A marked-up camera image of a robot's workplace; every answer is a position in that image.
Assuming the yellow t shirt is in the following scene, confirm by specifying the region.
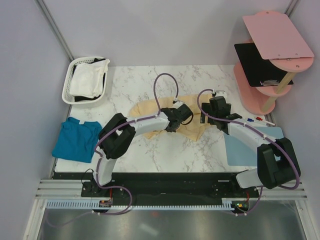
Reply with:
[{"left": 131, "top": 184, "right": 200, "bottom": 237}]
[{"left": 128, "top": 94, "right": 212, "bottom": 142}]

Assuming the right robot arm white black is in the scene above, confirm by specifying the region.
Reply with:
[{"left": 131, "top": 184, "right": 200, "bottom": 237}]
[{"left": 196, "top": 96, "right": 301, "bottom": 197}]

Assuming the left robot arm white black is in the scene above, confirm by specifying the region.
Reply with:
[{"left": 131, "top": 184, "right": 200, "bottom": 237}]
[{"left": 92, "top": 102, "right": 194, "bottom": 197}]

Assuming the red capped marker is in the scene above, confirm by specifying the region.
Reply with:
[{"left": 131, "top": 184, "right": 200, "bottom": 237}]
[{"left": 255, "top": 116, "right": 276, "bottom": 126}]

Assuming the light blue clipboard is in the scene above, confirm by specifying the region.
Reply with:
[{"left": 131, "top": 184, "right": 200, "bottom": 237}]
[{"left": 224, "top": 126, "right": 284, "bottom": 167}]

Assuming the black clipboard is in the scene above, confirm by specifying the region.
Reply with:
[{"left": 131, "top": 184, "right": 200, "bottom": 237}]
[{"left": 234, "top": 43, "right": 288, "bottom": 87}]

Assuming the pink tiered shelf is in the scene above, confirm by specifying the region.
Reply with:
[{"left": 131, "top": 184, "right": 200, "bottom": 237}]
[{"left": 233, "top": 11, "right": 315, "bottom": 115}]

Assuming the white t shirt in basket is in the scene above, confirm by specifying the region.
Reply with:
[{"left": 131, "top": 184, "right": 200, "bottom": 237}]
[{"left": 69, "top": 58, "right": 110, "bottom": 99}]

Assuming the blue folded t shirt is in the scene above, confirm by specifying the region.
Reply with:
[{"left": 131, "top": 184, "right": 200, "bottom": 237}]
[{"left": 51, "top": 117, "right": 102, "bottom": 163}]

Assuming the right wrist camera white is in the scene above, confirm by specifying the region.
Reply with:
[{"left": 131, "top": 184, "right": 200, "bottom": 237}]
[{"left": 211, "top": 89, "right": 227, "bottom": 100}]

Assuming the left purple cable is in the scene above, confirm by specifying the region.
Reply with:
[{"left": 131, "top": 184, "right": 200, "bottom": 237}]
[{"left": 45, "top": 72, "right": 180, "bottom": 227}]

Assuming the purple cable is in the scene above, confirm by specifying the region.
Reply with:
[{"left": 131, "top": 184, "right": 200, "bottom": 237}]
[
  {"left": 45, "top": 72, "right": 180, "bottom": 227},
  {"left": 197, "top": 88, "right": 301, "bottom": 216}
]

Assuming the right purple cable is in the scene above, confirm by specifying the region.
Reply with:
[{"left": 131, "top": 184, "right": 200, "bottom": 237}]
[{"left": 197, "top": 88, "right": 301, "bottom": 216}]

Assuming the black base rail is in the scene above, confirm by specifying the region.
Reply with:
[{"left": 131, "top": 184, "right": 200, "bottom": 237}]
[{"left": 53, "top": 172, "right": 259, "bottom": 206}]

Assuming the white slotted cable duct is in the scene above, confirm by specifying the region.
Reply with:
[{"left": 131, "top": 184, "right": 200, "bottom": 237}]
[{"left": 45, "top": 199, "right": 235, "bottom": 211}]

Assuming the aluminium frame rail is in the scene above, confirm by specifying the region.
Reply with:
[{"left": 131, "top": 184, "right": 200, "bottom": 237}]
[{"left": 35, "top": 179, "right": 83, "bottom": 200}]

